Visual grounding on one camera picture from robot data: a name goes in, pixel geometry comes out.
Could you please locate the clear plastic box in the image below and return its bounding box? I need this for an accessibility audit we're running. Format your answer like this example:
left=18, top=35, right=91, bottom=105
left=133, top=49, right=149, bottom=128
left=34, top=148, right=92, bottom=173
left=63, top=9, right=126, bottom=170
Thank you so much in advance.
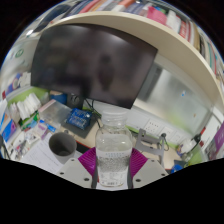
left=38, top=99, right=73, bottom=129

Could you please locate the small white container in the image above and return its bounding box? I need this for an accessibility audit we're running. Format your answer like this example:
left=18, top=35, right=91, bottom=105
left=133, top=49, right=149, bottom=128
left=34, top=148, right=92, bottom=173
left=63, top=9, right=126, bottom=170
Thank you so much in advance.
left=181, top=139, right=198, bottom=155

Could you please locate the white tissue pack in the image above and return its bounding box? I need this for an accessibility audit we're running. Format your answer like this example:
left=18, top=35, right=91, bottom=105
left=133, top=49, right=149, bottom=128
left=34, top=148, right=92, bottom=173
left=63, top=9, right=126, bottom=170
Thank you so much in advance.
left=16, top=93, right=42, bottom=121

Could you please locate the blue circuit board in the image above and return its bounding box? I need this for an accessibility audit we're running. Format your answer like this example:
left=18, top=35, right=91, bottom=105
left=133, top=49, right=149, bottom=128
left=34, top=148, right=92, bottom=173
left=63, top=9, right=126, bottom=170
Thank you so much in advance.
left=65, top=107, right=93, bottom=130

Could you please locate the black computer monitor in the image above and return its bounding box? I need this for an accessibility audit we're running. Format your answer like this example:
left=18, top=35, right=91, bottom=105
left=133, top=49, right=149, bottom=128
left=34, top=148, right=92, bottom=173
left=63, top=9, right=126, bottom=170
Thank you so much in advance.
left=30, top=22, right=159, bottom=110

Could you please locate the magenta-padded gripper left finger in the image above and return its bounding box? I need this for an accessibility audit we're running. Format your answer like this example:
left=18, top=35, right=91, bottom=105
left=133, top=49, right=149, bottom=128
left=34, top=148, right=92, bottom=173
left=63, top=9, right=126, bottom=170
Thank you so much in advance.
left=56, top=147, right=99, bottom=190

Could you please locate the grey cup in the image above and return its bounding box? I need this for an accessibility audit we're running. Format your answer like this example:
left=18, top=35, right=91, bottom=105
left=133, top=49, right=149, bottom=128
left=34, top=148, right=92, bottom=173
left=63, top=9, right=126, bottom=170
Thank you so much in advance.
left=48, top=131, right=78, bottom=165

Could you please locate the coiled blue cable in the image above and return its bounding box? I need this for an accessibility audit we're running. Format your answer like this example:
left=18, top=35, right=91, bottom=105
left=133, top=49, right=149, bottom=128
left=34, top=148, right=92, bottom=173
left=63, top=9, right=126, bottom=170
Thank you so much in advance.
left=171, top=163, right=185, bottom=173

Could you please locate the white wall socket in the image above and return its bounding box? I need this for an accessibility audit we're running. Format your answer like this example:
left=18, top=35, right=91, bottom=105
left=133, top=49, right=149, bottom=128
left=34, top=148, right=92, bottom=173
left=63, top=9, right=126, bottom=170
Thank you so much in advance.
left=143, top=119, right=164, bottom=136

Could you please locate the grey metal laptop stand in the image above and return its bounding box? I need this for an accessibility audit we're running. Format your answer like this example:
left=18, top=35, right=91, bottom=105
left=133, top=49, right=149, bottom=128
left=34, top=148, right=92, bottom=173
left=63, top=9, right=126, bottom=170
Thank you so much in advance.
left=134, top=128, right=168, bottom=166

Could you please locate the clear plastic water bottle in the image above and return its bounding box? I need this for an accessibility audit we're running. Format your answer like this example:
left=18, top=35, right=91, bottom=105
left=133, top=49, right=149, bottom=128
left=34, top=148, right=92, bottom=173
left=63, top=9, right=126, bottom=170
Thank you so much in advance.
left=95, top=109, right=134, bottom=188

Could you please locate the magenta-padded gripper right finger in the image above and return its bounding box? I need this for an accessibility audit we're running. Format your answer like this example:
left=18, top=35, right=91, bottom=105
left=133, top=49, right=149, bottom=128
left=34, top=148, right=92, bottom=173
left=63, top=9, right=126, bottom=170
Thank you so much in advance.
left=127, top=148, right=169, bottom=190

